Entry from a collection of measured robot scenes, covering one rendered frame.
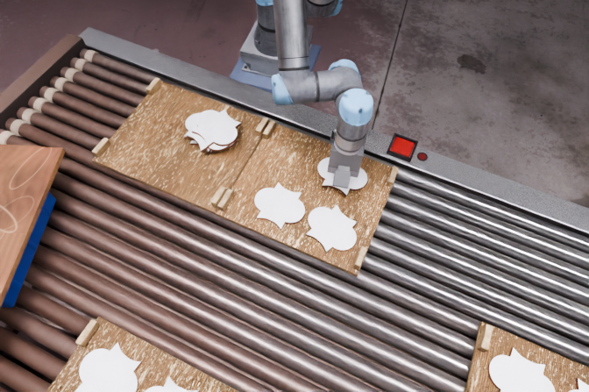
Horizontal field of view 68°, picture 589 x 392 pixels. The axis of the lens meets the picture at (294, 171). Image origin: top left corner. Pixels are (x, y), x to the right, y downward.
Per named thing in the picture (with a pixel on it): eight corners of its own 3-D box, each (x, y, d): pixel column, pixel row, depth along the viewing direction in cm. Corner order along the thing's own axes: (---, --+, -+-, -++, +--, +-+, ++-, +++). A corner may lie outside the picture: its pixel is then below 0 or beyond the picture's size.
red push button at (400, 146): (394, 138, 136) (396, 136, 134) (414, 145, 134) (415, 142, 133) (389, 153, 133) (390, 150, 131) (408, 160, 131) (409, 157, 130)
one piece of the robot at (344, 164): (326, 158, 105) (321, 191, 118) (363, 164, 104) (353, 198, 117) (334, 119, 111) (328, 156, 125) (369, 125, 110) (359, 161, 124)
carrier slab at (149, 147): (160, 83, 145) (159, 80, 144) (271, 124, 137) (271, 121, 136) (93, 162, 128) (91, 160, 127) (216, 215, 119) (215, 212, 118)
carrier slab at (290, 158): (273, 124, 137) (272, 122, 135) (397, 172, 128) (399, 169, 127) (216, 216, 119) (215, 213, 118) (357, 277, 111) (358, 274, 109)
